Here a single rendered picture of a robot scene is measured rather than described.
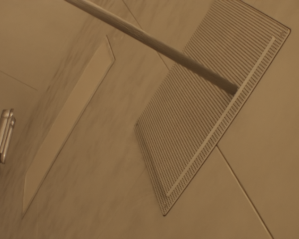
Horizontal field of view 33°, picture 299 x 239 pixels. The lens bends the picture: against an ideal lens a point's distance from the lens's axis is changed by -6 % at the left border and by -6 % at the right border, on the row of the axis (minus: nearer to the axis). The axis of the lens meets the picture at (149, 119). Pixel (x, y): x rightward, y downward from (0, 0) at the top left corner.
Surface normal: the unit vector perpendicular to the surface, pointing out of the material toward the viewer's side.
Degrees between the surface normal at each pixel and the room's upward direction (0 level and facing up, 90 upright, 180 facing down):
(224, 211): 180
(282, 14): 180
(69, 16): 90
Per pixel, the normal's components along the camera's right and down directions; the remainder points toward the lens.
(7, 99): 0.16, 0.39
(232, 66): -0.84, -0.44
